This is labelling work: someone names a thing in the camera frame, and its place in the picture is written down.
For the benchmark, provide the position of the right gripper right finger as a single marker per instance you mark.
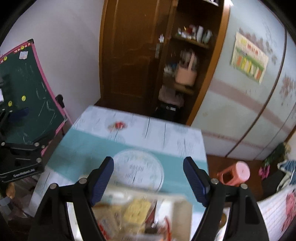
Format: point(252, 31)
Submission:
point(207, 191)

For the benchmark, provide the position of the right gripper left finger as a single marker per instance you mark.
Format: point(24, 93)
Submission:
point(99, 178)

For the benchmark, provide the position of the white plastic storage tray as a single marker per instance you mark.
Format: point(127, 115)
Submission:
point(169, 217)

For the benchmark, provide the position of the Cookies red white packet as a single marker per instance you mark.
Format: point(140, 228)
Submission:
point(104, 227)

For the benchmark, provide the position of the clear yellow cake packet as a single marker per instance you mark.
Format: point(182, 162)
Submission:
point(137, 211)

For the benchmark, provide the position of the pink plastic stool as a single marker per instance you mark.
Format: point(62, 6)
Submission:
point(235, 174)

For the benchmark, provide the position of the teal floral tablecloth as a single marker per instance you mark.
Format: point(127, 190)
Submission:
point(148, 154)

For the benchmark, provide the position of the red candy on table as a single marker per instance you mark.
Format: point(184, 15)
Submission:
point(116, 126)

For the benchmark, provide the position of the pile of clothes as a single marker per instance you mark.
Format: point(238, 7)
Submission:
point(277, 170)

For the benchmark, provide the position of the white pink checked bedding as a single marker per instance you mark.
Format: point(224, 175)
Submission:
point(278, 211)

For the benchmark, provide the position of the pale sliding wardrobe doors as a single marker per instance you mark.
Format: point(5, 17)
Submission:
point(240, 117)

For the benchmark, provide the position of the pink basket on shelf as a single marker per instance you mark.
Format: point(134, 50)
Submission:
point(186, 71)

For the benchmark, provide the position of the brown wooden door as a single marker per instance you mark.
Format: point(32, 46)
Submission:
point(130, 45)

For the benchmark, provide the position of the wooden shelf unit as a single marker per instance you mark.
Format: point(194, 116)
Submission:
point(193, 26)

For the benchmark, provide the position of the green chalkboard pink frame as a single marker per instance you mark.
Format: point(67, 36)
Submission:
point(28, 96)

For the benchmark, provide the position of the colourful wall poster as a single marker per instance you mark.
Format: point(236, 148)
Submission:
point(248, 58)

